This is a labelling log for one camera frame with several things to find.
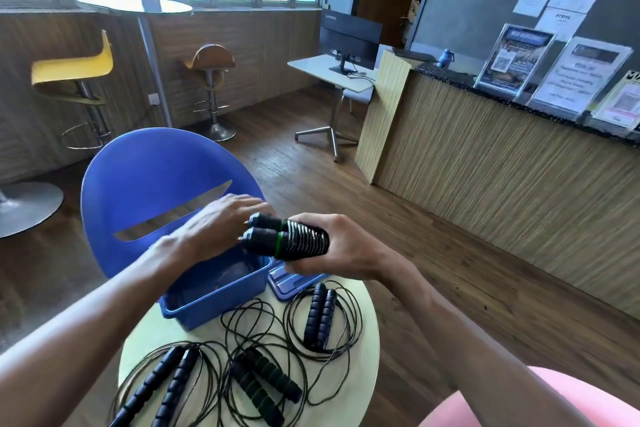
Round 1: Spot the person's right hand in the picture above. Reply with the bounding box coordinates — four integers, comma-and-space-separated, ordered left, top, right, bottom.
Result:
286, 213, 402, 286

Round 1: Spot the person's left hand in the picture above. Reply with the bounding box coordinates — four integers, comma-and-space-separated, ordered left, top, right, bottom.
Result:
171, 193, 277, 268

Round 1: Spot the jump rope with ribbed handles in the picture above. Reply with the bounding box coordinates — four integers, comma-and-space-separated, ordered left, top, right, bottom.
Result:
237, 212, 331, 262

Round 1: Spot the person's right forearm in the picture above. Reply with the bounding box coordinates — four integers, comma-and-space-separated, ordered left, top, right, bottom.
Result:
382, 258, 593, 427

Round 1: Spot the person's left forearm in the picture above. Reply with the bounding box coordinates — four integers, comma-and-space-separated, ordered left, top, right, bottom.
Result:
0, 237, 190, 427

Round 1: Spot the blue plastic bin lid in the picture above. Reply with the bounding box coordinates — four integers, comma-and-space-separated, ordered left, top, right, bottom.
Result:
267, 262, 331, 303

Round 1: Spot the blue plastic bin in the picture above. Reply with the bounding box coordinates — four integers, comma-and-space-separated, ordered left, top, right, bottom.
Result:
159, 252, 274, 333

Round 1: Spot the blue plastic chair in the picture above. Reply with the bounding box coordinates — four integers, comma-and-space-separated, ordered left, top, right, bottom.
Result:
80, 127, 267, 280

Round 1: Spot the white office desk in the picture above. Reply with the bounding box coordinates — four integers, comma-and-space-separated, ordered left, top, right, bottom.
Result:
287, 54, 377, 162

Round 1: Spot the brown bar stool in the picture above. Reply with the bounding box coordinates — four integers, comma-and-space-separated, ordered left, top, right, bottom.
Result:
182, 44, 238, 142

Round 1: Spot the black computer monitor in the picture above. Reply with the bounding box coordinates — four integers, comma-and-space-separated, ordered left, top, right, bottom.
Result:
319, 10, 384, 75

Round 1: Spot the wooden reception counter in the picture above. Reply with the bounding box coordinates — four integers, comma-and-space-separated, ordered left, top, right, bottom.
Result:
354, 50, 640, 321

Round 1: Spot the yellow bar stool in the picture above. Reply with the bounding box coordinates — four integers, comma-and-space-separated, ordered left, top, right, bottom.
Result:
31, 30, 115, 151

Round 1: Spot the grey round table base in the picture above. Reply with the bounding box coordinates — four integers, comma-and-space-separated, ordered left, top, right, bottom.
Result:
0, 181, 65, 240

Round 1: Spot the tall round glass table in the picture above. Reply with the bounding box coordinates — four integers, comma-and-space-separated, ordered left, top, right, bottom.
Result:
75, 0, 194, 128

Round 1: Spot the acrylic stand with dark poster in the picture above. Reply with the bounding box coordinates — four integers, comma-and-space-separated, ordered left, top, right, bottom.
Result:
473, 23, 557, 99

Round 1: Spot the pink round seat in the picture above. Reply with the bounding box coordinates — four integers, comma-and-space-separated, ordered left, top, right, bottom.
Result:
419, 366, 640, 427

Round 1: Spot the acrylic stand with white notice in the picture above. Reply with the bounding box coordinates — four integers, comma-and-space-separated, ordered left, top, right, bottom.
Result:
527, 36, 633, 117

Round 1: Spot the acrylic stand with pale leaflet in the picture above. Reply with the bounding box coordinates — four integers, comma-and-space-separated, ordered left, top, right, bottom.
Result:
591, 70, 640, 131

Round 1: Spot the jump rope with dark-blue foam handles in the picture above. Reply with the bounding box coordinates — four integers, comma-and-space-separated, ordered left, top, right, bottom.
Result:
282, 280, 364, 363

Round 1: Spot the jump rope with green-ringed handles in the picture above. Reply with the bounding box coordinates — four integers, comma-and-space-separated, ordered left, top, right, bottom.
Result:
220, 299, 313, 427

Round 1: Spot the jump rope with long black handles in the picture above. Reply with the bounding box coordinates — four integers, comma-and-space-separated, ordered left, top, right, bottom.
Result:
107, 342, 223, 427

